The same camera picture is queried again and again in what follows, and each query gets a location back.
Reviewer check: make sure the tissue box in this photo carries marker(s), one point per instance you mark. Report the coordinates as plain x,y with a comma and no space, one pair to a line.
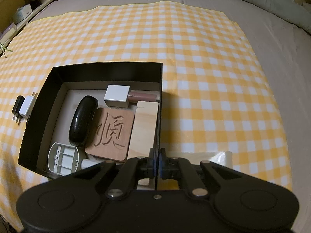
22,13

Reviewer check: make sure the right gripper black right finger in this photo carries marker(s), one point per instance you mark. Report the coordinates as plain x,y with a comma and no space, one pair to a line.
183,172

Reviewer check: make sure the light wooden block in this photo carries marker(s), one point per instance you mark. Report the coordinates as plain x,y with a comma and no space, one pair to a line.
144,128

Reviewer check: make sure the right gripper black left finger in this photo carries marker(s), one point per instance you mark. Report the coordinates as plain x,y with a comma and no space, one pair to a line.
137,174

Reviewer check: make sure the purple book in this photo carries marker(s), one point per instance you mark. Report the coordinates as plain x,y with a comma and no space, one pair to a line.
8,33

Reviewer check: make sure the pink lip gloss tube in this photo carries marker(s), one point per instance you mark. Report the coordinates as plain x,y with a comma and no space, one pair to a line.
122,96

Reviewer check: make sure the black charger plug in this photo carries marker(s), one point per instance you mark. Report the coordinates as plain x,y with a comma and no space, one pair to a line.
16,108

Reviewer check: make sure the black storage box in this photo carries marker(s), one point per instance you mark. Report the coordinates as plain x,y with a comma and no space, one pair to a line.
65,86

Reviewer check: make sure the green cable tie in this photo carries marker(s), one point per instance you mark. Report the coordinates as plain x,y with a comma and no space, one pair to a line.
4,49

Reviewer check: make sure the grey bed sheet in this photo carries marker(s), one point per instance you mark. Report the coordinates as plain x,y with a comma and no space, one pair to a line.
283,51

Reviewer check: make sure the white charger plug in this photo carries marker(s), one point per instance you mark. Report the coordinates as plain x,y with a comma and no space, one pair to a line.
28,105

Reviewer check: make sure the black oval glasses case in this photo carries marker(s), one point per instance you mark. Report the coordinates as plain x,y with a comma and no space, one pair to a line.
81,121

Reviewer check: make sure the white round plastic holder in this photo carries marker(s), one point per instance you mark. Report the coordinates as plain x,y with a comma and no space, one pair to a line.
66,159

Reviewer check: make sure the yellow white checkered cloth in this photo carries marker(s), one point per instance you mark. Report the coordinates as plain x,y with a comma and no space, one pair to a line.
216,95

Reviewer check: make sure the brown carved wooden coaster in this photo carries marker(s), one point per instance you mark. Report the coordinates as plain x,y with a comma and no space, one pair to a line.
110,134

